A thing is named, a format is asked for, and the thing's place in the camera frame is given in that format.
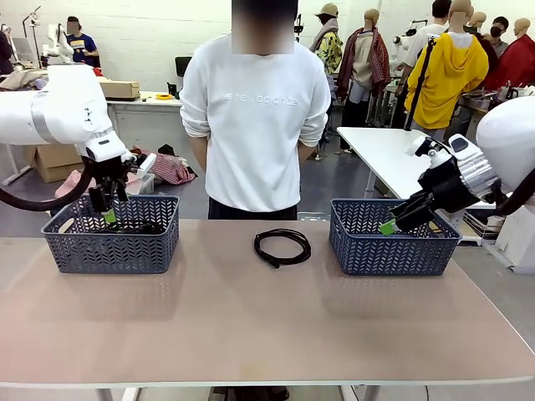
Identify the heap of patterned clothes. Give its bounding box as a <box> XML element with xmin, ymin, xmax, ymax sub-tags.
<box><xmin>129</xmin><ymin>144</ymin><xmax>197</xmax><ymax>185</ymax></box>

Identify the red checkered cloth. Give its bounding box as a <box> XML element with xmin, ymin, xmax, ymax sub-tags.
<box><xmin>53</xmin><ymin>168</ymin><xmax>139</xmax><ymax>197</ymax></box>

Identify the person with black mask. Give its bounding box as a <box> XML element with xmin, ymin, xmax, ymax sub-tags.
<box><xmin>488</xmin><ymin>15</ymin><xmax>512</xmax><ymax>58</ymax></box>

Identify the person's left forearm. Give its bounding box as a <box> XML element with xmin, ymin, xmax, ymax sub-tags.
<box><xmin>298</xmin><ymin>140</ymin><xmax>321</xmax><ymax>162</ymax></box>

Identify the black office chair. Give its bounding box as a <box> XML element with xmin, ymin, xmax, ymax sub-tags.
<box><xmin>175</xmin><ymin>55</ymin><xmax>194</xmax><ymax>79</ymax></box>

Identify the open brown cardboard box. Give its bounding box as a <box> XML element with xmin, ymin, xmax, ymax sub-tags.
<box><xmin>23</xmin><ymin>144</ymin><xmax>84</xmax><ymax>184</ymax></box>

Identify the dark-haired person in light top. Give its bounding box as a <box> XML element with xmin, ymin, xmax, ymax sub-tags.
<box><xmin>400</xmin><ymin>0</ymin><xmax>452</xmax><ymax>76</ymax></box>

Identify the white box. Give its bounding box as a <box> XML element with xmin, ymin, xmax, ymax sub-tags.
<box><xmin>484</xmin><ymin>206</ymin><xmax>535</xmax><ymax>275</ymax></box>

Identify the white work table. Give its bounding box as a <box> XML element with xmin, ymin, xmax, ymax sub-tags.
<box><xmin>336</xmin><ymin>126</ymin><xmax>465</xmax><ymax>201</ymax></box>

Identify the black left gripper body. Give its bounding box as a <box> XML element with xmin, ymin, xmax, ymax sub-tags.
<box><xmin>81</xmin><ymin>152</ymin><xmax>137</xmax><ymax>188</ymax></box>

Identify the pile of mixed clothes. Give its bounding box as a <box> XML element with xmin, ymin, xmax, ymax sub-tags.
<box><xmin>0</xmin><ymin>69</ymin><xmax>49</xmax><ymax>91</ymax></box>

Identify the beige clothed mannequin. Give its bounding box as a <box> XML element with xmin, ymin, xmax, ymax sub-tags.
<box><xmin>484</xmin><ymin>17</ymin><xmax>535</xmax><ymax>91</ymax></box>
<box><xmin>463</xmin><ymin>11</ymin><xmax>494</xmax><ymax>43</ymax></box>
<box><xmin>336</xmin><ymin>8</ymin><xmax>392</xmax><ymax>126</ymax></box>

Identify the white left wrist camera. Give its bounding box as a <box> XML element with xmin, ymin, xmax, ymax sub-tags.
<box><xmin>128</xmin><ymin>151</ymin><xmax>158</xmax><ymax>175</ymax></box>

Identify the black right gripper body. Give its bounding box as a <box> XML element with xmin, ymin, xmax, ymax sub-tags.
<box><xmin>417</xmin><ymin>156</ymin><xmax>482</xmax><ymax>212</ymax></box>

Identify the person's right forearm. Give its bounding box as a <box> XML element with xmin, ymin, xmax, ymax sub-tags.
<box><xmin>188</xmin><ymin>133</ymin><xmax>210</xmax><ymax>172</ymax></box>

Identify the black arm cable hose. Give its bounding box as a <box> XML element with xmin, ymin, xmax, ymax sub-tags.
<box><xmin>0</xmin><ymin>156</ymin><xmax>99</xmax><ymax>212</ymax></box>
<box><xmin>495</xmin><ymin>179</ymin><xmax>535</xmax><ymax>217</ymax></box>

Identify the white table with clutter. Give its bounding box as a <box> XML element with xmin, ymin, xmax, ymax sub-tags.
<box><xmin>104</xmin><ymin>89</ymin><xmax>187</xmax><ymax>139</ymax></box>

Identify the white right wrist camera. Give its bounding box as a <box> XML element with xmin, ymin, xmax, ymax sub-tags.
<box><xmin>405</xmin><ymin>134</ymin><xmax>451</xmax><ymax>168</ymax></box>

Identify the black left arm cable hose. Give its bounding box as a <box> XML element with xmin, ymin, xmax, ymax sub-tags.
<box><xmin>0</xmin><ymin>156</ymin><xmax>99</xmax><ymax>212</ymax></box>

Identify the black power cable angled plug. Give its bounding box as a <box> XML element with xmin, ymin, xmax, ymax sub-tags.
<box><xmin>102</xmin><ymin>220</ymin><xmax>166</xmax><ymax>236</ymax></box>

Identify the clear plastic storage bin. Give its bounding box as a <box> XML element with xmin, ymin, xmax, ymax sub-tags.
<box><xmin>125</xmin><ymin>173</ymin><xmax>156</xmax><ymax>196</ymax></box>

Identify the person in white sweatshirt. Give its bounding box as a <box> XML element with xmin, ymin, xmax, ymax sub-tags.
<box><xmin>178</xmin><ymin>0</ymin><xmax>332</xmax><ymax>221</ymax></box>

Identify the black USB cable coil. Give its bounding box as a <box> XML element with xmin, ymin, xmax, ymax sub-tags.
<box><xmin>253</xmin><ymin>228</ymin><xmax>313</xmax><ymax>270</ymax></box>

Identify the person in dark jacket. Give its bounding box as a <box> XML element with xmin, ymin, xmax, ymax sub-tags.
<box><xmin>0</xmin><ymin>28</ymin><xmax>13</xmax><ymax>76</ymax></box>

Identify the person in blue shirt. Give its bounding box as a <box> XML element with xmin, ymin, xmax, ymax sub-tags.
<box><xmin>66</xmin><ymin>16</ymin><xmax>101</xmax><ymax>68</ymax></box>

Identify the mannequin in yellow hoodie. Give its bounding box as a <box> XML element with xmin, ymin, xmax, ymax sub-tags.
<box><xmin>404</xmin><ymin>0</ymin><xmax>490</xmax><ymax>131</ymax></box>

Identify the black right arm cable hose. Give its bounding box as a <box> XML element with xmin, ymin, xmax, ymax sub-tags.
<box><xmin>495</xmin><ymin>179</ymin><xmax>535</xmax><ymax>217</ymax></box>

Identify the flat cardboard box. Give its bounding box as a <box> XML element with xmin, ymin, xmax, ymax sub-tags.
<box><xmin>99</xmin><ymin>80</ymin><xmax>141</xmax><ymax>101</ymax></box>

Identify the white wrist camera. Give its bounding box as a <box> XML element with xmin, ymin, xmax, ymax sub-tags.
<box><xmin>405</xmin><ymin>134</ymin><xmax>451</xmax><ymax>168</ymax></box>
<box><xmin>128</xmin><ymin>151</ymin><xmax>158</xmax><ymax>175</ymax></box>

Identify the cluttered grey workbench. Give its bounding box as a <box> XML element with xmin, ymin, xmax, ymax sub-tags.
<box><xmin>459</xmin><ymin>85</ymin><xmax>535</xmax><ymax>126</ymax></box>

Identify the black pole stand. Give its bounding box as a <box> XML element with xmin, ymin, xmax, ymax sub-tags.
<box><xmin>403</xmin><ymin>35</ymin><xmax>438</xmax><ymax>131</ymax></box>

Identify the grey-blue plastic basket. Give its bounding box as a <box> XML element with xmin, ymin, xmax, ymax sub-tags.
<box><xmin>329</xmin><ymin>198</ymin><xmax>464</xmax><ymax>277</ymax></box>
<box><xmin>40</xmin><ymin>194</ymin><xmax>181</xmax><ymax>276</ymax></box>

